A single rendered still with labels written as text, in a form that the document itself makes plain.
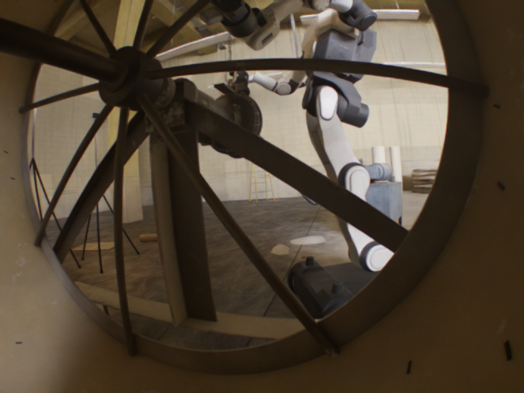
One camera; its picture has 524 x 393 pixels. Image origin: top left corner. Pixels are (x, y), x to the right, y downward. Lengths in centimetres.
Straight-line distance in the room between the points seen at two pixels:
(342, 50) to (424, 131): 851
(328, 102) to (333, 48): 24
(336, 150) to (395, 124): 826
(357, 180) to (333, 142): 18
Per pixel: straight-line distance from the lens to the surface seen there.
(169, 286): 83
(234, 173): 955
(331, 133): 103
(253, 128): 113
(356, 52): 120
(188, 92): 76
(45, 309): 102
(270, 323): 85
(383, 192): 259
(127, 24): 692
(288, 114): 923
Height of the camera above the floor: 64
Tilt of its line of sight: 3 degrees down
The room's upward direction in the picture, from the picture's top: 4 degrees counter-clockwise
